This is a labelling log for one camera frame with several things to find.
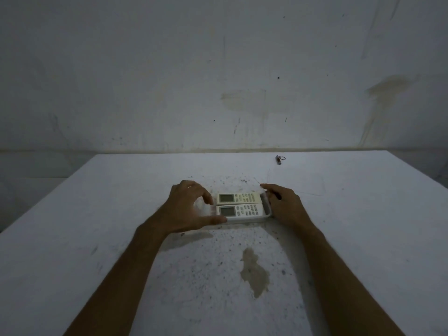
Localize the cream remote control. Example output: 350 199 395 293
216 192 263 204

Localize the person's right hand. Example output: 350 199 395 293
260 183 309 232

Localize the clear plastic tray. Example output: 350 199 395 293
200 190 274 228

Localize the white remote control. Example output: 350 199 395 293
216 203 265 218

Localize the person's left hand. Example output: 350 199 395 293
167 180 228 236

